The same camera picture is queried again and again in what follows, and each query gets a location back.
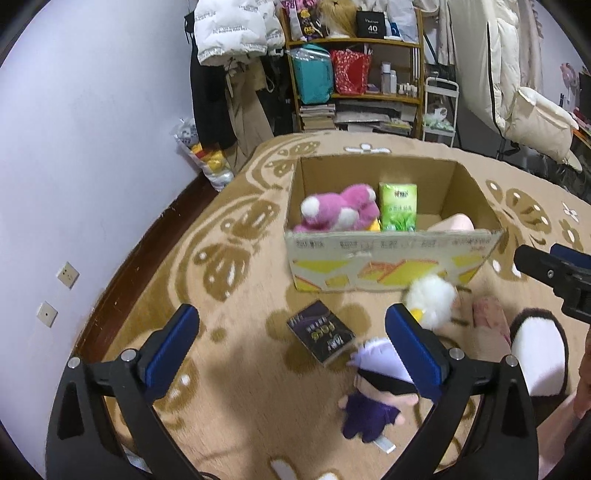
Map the stack of books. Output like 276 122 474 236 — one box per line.
298 103 337 131

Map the white puffer jacket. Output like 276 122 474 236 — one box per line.
192 0 286 70

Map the bag of toys on floor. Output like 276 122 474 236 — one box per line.
173 118 235 192

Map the teal bag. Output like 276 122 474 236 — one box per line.
290 44 334 105

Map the lower wall socket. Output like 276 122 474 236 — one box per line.
36 301 58 328

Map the purple black character bag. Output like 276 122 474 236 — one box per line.
280 0 324 41

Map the white rolling cart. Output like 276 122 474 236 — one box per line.
422 77 460 148

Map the blonde wig head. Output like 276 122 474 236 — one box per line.
318 0 358 38

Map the wooden shelf unit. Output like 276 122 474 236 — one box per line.
280 1 426 137

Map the wall socket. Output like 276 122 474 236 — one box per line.
36 301 58 328
56 262 79 290

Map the white fluffy duck plush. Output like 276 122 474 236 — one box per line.
403 274 458 331

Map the yellow bear plush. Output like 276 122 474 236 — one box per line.
369 219 381 232

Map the upper wall socket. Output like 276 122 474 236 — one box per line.
56 262 79 290

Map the pink desk fan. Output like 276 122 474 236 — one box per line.
560 62 579 111

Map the black box numbered 40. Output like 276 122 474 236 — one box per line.
356 11 386 39

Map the black monitor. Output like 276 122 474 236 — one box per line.
578 71 591 124

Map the cream long down coat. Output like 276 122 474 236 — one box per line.
448 1 582 172

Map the beige curtain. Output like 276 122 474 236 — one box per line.
413 1 543 92

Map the purple haired doll plush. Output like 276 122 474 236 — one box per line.
339 338 420 443

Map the red bag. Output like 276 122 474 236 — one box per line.
331 49 372 95

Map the white plastic bag on shelf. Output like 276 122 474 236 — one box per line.
387 0 419 43

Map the green tissue pack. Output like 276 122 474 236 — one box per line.
379 183 418 232

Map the pink bear plush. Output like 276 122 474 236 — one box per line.
294 184 380 233

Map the beige trench coat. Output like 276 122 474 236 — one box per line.
223 60 273 174

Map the open cardboard box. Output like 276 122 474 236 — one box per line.
283 153 505 292

